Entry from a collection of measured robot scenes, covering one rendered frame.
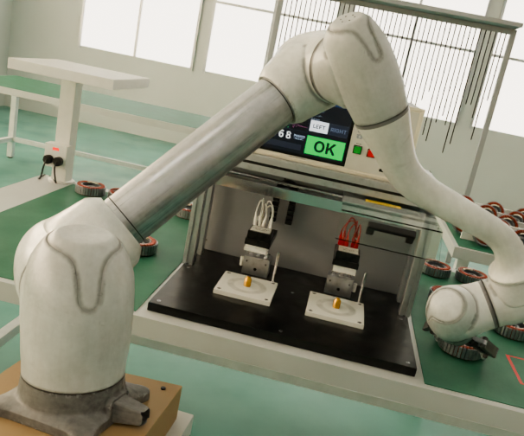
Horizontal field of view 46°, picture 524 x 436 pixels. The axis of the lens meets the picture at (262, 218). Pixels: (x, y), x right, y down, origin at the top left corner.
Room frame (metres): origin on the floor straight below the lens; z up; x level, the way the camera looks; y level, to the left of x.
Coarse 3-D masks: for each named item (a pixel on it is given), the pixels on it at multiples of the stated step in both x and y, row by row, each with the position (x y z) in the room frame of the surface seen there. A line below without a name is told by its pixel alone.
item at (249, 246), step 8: (248, 232) 1.60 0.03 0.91; (256, 232) 1.59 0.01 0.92; (264, 232) 1.60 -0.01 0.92; (272, 232) 1.63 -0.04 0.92; (248, 240) 1.59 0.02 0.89; (256, 240) 1.59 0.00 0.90; (264, 240) 1.59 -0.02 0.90; (272, 240) 1.65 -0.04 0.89; (248, 248) 1.57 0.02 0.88; (256, 248) 1.57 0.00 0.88; (264, 248) 1.59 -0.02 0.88
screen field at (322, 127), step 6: (312, 120) 1.67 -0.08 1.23; (312, 126) 1.67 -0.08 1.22; (318, 126) 1.67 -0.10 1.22; (324, 126) 1.67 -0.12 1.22; (330, 126) 1.66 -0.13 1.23; (336, 126) 1.66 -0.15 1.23; (342, 126) 1.66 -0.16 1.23; (324, 132) 1.66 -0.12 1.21; (330, 132) 1.66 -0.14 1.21; (336, 132) 1.66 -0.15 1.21; (342, 132) 1.66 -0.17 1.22
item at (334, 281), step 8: (328, 272) 1.67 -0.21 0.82; (336, 272) 1.68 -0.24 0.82; (328, 280) 1.65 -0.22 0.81; (336, 280) 1.64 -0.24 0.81; (344, 280) 1.64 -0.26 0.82; (352, 280) 1.64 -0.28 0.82; (328, 288) 1.64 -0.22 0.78; (336, 288) 1.64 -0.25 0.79; (344, 288) 1.64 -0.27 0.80; (344, 296) 1.64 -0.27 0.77
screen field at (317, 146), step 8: (312, 136) 1.67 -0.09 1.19; (312, 144) 1.67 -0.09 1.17; (320, 144) 1.67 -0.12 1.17; (328, 144) 1.66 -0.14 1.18; (336, 144) 1.66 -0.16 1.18; (344, 144) 1.66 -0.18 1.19; (304, 152) 1.67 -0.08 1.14; (312, 152) 1.67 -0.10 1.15; (320, 152) 1.66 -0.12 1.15; (328, 152) 1.66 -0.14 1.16; (336, 152) 1.66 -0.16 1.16
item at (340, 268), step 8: (336, 248) 1.59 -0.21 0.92; (344, 248) 1.60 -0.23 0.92; (352, 248) 1.62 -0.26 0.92; (336, 256) 1.57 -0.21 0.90; (344, 256) 1.57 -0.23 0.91; (352, 256) 1.57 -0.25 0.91; (336, 264) 1.57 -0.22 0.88; (344, 264) 1.57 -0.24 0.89; (352, 264) 1.56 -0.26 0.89; (344, 272) 1.54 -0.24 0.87; (352, 272) 1.54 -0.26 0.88
